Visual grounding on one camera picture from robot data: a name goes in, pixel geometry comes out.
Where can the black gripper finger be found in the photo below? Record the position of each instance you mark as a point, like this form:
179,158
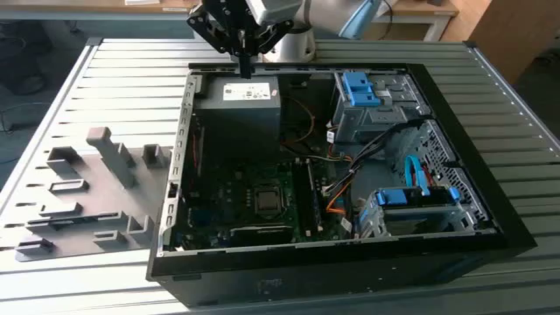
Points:
210,33
275,34

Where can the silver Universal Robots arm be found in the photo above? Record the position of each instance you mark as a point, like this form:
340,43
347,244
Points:
298,42

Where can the blue plastic drive latch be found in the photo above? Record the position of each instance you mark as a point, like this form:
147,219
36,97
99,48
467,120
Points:
359,88

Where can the grey power supply unit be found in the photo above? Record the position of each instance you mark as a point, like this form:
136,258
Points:
236,118

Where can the grey metal drive cage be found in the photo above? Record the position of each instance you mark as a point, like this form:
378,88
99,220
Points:
376,121

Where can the dark green motherboard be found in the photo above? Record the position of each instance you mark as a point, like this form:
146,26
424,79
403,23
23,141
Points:
227,197

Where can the silver CPU in socket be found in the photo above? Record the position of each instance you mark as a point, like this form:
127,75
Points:
267,201

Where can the wooden cabinet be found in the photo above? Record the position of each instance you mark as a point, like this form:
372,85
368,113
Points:
516,33

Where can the hard disk in blue carrier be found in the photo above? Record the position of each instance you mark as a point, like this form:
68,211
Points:
394,198

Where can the grey parts rack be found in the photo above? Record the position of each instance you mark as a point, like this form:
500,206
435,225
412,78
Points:
110,203

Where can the black graphics card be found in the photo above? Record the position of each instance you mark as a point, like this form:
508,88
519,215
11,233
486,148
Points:
263,234

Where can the grey metal disk bay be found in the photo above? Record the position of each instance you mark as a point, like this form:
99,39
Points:
420,216

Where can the black open PC case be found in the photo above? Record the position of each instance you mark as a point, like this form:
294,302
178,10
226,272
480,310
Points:
306,279

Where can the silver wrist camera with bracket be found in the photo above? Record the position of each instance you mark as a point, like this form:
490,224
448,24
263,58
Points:
275,11

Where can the wooden desk with white frame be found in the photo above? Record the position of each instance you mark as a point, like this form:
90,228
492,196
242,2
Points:
87,8

